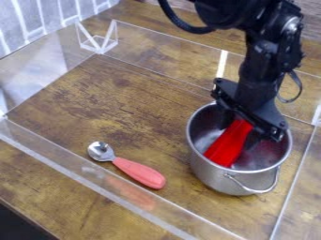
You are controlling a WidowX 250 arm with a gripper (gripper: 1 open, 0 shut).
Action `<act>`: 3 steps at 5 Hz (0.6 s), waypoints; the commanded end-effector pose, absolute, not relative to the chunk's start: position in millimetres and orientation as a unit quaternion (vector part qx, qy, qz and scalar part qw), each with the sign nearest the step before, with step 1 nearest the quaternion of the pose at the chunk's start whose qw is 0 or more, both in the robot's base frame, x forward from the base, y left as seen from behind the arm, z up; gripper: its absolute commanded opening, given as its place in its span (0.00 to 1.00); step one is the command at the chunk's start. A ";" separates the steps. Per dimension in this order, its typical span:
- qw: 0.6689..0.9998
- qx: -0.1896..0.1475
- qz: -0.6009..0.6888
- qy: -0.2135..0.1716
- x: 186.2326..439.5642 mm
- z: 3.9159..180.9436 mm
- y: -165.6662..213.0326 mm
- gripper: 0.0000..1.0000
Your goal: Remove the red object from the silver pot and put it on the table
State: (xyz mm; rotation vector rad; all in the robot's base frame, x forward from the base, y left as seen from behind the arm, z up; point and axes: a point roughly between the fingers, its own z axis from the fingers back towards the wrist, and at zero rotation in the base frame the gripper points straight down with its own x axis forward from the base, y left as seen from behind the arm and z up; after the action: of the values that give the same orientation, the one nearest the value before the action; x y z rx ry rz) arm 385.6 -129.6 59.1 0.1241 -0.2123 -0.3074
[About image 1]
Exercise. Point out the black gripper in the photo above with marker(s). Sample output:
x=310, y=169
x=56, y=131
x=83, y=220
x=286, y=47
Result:
x=250, y=99

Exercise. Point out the spoon with pink handle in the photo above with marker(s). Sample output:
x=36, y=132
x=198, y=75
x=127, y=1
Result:
x=142, y=173

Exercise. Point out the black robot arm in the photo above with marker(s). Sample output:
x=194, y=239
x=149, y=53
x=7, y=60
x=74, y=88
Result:
x=272, y=23

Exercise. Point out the clear acrylic enclosure wall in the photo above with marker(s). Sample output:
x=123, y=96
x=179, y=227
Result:
x=106, y=81

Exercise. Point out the silver metal pot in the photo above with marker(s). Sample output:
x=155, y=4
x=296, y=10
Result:
x=253, y=174

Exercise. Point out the red block object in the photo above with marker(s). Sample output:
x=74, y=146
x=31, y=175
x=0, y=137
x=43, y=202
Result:
x=226, y=148

